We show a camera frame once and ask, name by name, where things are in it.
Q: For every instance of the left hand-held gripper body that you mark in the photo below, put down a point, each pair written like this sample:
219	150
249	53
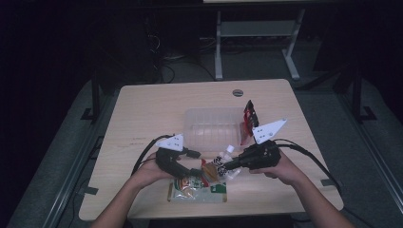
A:
168	161

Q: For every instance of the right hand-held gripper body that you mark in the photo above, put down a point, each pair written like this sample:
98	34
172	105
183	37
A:
261	156

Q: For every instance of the clear plastic container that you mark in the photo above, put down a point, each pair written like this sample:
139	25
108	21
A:
212	128

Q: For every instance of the red black snack packet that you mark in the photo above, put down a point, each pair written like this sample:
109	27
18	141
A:
250	118

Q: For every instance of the person's left hand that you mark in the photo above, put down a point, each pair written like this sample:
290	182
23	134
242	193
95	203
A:
149	172

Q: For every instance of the person's right hand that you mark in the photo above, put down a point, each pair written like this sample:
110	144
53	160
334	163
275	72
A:
286	174

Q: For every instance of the large green white snack packet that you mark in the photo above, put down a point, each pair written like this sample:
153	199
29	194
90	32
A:
196	191

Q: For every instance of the grey tape strip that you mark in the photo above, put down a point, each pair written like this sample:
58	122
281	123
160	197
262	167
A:
87	190
329	182

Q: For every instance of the black metal stand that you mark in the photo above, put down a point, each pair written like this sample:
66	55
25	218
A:
358	101
95	101

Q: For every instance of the grey metal floor rail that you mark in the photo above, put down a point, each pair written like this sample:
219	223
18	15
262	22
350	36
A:
79	164
370	142

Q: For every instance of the white metal desk frame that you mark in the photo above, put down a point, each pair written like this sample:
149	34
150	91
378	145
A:
256	28

